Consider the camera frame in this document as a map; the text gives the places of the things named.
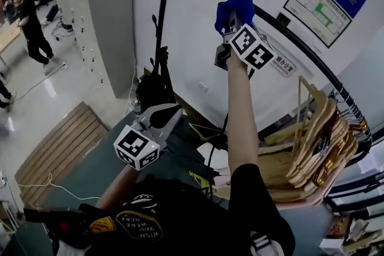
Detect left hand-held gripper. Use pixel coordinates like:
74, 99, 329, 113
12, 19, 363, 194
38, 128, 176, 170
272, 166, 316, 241
113, 104, 183, 171

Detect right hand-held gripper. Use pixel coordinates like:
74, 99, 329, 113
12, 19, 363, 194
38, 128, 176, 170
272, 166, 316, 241
214, 10, 277, 70

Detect blue cloth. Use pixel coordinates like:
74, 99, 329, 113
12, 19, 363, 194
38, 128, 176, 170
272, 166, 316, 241
214, 0, 256, 37

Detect black arched clothes rack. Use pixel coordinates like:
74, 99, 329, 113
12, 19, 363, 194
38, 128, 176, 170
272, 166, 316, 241
148, 0, 373, 167

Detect person's left forearm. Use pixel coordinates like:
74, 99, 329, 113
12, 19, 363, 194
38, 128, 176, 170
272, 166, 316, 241
95, 163, 142, 210

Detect person's right forearm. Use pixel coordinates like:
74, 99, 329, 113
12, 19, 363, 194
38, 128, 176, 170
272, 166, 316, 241
226, 55, 260, 173

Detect bunch of wooden hangers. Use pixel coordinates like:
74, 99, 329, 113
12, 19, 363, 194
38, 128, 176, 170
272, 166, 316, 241
257, 76, 368, 204

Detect white paper sheet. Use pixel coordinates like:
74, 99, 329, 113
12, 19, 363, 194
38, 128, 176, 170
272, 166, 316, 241
197, 142, 230, 171

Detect white no-smoking sign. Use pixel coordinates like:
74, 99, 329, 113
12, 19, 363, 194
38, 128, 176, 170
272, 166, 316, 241
268, 52, 297, 78

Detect yellow black tool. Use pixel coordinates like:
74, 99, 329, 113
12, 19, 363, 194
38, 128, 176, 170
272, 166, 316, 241
188, 170, 211, 189

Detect framed floor plan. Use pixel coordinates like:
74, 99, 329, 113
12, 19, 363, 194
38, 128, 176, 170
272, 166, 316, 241
283, 0, 352, 49

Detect person's black printed t-shirt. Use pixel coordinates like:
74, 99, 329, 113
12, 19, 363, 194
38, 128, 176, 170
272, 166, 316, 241
50, 163, 296, 256

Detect wooden slatted platform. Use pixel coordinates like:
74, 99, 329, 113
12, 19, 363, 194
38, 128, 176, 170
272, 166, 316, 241
14, 101, 109, 209

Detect grey locker cabinet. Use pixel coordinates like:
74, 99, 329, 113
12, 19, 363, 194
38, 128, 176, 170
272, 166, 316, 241
56, 0, 136, 99

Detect black waist bag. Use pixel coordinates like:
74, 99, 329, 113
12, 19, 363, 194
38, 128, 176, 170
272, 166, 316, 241
23, 203, 97, 249

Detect person's white trousers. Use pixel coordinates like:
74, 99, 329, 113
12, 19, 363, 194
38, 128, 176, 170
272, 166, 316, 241
52, 239, 91, 256

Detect light wooden table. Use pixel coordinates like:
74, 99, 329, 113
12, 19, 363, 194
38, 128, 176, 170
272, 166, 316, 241
0, 22, 22, 65

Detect white paper card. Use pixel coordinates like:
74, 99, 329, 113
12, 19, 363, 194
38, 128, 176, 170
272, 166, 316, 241
358, 149, 384, 174

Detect brown snack box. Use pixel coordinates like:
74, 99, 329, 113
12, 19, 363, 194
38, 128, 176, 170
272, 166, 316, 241
326, 214, 352, 239

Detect black metal shelf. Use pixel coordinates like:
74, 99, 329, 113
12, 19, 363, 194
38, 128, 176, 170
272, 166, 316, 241
323, 140, 384, 219

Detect brown wooden frame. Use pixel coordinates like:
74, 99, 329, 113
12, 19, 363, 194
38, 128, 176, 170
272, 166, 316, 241
173, 92, 229, 141

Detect white extension cord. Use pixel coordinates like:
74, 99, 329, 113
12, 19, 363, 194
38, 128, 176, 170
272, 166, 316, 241
17, 173, 101, 201
11, 61, 68, 103

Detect grey shoulder strap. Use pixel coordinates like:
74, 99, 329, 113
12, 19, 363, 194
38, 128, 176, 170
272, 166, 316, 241
250, 230, 286, 256

